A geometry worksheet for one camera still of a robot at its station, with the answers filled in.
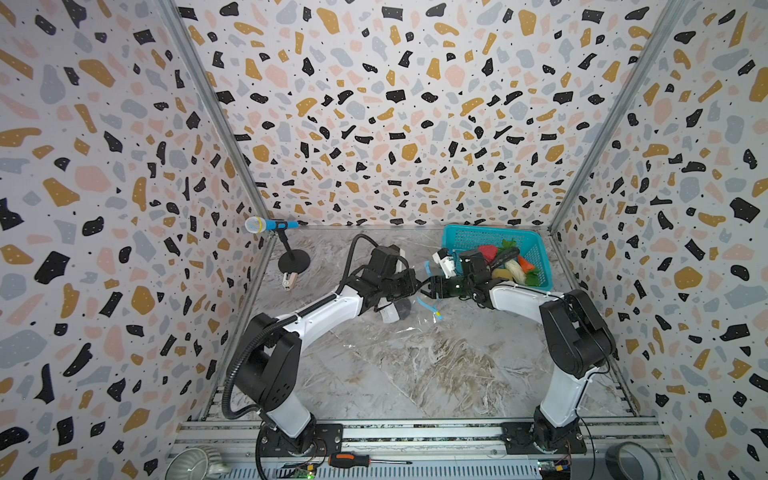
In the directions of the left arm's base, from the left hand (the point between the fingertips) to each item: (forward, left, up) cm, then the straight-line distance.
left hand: (426, 279), depth 83 cm
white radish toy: (+13, -34, -15) cm, 39 cm away
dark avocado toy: (-1, +6, -13) cm, 15 cm away
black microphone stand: (+21, +46, -18) cm, 54 cm away
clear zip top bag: (-4, +3, -9) cm, 10 cm away
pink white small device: (+12, +45, -17) cm, 50 cm away
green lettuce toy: (+9, -37, -13) cm, 40 cm away
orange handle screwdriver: (-40, +20, -16) cm, 47 cm away
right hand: (+4, +1, -7) cm, 8 cm away
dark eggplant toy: (+19, -30, -13) cm, 38 cm away
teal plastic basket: (+25, -40, -11) cm, 49 cm away
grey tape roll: (-43, -49, -15) cm, 67 cm away
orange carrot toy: (+16, -37, -15) cm, 43 cm away
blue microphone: (+16, +49, +5) cm, 52 cm away
